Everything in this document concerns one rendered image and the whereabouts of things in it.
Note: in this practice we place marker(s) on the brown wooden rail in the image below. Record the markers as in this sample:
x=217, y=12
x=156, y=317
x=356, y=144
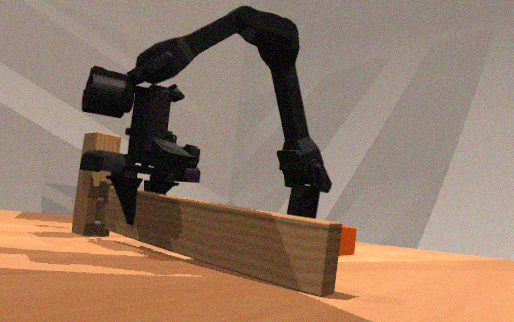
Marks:
x=294, y=252

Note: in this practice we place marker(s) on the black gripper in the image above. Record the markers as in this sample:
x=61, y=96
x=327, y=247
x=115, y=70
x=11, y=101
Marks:
x=124, y=171

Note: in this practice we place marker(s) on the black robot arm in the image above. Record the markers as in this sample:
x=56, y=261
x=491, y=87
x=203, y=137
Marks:
x=112, y=93

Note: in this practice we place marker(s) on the brown wooden post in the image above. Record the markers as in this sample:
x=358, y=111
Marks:
x=91, y=202

